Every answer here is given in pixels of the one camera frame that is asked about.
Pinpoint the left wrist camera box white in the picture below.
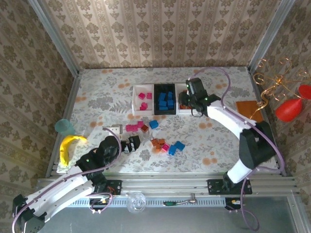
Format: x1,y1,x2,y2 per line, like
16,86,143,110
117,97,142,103
108,124,123,136

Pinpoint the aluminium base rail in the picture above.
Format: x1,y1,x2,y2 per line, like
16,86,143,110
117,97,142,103
37,172,297,196

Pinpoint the black plastic bin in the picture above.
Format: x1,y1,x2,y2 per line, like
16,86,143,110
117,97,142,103
154,83,176,116

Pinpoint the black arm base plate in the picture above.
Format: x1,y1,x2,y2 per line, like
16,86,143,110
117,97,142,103
93,179,122,196
207,179,253,196

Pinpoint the clear wine glass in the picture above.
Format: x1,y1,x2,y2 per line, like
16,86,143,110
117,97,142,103
126,191,147,215

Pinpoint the orange wooden board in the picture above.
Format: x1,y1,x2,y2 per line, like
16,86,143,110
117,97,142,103
235,100,265,124

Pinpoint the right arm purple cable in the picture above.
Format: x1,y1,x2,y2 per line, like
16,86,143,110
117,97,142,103
193,67,284,233

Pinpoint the grey metal shelf panel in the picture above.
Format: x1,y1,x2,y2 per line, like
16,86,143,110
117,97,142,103
29,190,302,233

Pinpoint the small controller board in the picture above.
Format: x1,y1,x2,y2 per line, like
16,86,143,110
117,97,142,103
89,197,110,207
225,197,246,211

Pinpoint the aluminium frame post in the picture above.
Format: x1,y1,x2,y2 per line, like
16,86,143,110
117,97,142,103
247,0,296,73
27,0,80,76

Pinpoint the gold wire ornament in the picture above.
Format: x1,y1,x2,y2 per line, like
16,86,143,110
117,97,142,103
249,57,311,119

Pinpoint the large red teardrop ornament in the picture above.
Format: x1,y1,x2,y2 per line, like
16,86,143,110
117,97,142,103
275,98,303,123

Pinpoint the green-handled metal ratchet tool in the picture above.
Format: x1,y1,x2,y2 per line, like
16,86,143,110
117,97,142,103
162,193,198,207

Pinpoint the aluminium side rail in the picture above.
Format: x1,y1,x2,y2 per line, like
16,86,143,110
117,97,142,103
45,71,81,178
247,67,292,177

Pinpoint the teal plastic cup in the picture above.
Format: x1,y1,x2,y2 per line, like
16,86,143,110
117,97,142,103
54,118,76,137

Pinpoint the grey slotted cable duct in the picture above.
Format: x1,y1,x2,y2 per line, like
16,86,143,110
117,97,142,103
68,196,228,208

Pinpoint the small red teardrop ornament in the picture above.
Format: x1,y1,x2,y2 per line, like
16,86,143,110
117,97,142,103
298,84,311,100

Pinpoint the yellow banana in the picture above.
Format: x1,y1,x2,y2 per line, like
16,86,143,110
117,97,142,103
59,134,88,167

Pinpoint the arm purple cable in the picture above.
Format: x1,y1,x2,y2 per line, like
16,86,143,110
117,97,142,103
11,127,122,233
193,67,284,233

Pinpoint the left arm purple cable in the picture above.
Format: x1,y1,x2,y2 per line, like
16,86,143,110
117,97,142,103
11,127,122,233

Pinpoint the white plastic bin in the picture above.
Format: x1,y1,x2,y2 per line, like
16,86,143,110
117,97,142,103
132,84,156,115
174,83,198,115

